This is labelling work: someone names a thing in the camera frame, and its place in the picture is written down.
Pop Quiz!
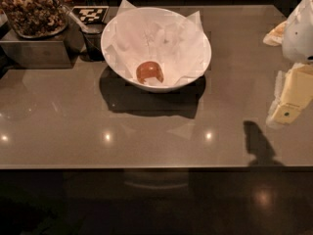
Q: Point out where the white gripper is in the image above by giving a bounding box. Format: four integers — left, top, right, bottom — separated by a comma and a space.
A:
263, 0, 313, 128

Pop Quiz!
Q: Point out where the dark scoop cup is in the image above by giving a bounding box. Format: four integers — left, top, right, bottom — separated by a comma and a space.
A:
63, 6, 106, 61

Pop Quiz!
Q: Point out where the glass bowl of snacks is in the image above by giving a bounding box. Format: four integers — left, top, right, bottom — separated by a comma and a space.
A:
0, 0, 67, 39

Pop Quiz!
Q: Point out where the red apple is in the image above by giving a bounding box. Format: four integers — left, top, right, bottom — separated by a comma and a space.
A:
136, 61, 163, 84

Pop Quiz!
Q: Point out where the dark metal box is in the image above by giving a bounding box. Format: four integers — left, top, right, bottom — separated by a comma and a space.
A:
0, 24, 84, 70

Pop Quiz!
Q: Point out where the black white marker card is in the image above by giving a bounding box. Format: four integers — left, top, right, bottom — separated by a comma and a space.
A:
72, 6, 109, 24

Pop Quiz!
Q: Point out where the white bowl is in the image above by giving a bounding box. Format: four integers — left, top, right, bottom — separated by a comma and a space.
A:
100, 6, 212, 94

